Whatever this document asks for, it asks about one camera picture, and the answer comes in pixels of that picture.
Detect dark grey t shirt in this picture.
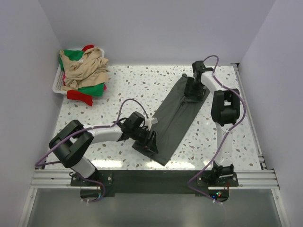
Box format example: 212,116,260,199
132,74,210,166

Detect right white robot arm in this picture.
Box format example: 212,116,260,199
184,61,240,186

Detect aluminium frame rail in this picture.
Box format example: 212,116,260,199
30,169,279,189

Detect beige t shirt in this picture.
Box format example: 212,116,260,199
59,47,109,91

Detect green t shirt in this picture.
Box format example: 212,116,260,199
59,49,107,97

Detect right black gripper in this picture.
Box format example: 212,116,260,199
184,77,207,100

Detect purple cable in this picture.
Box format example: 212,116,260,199
187,55,248,197
35,98,149,204

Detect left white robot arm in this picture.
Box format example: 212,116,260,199
49,112,158,185

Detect red t shirt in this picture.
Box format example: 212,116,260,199
66,44,108,106

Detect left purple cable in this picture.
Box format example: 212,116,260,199
35,98,149,204

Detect white plastic basket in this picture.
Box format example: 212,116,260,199
52,48,106,96

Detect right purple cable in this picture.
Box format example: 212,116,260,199
187,55,248,197

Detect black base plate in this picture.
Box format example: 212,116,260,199
69,170,239,201

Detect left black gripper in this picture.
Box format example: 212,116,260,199
130,127,158,153

